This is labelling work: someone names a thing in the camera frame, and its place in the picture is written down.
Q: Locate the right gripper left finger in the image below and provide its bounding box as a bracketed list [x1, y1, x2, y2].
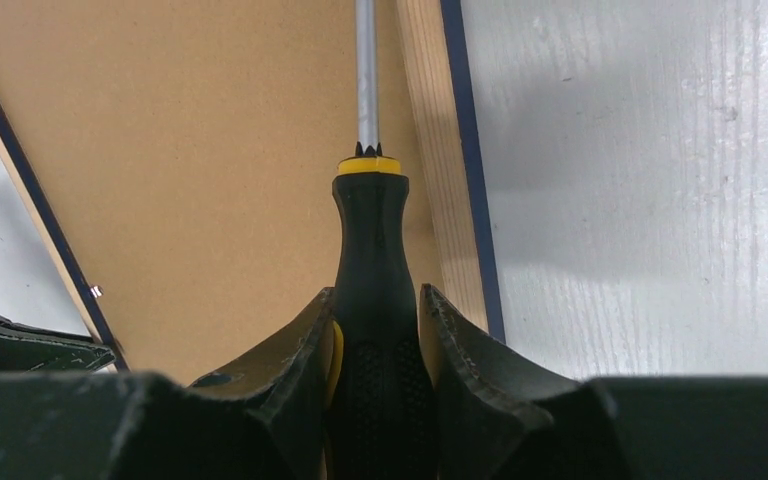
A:
[0, 289, 333, 479]

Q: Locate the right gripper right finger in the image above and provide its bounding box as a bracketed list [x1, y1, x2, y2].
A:
[420, 284, 768, 479]

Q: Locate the black yellow screwdriver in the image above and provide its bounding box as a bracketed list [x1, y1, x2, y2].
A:
[326, 1, 439, 479]

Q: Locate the blue wooden picture frame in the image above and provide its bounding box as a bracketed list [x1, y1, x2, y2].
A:
[0, 0, 507, 387]

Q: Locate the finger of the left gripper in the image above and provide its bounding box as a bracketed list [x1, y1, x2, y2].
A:
[0, 315, 116, 372]

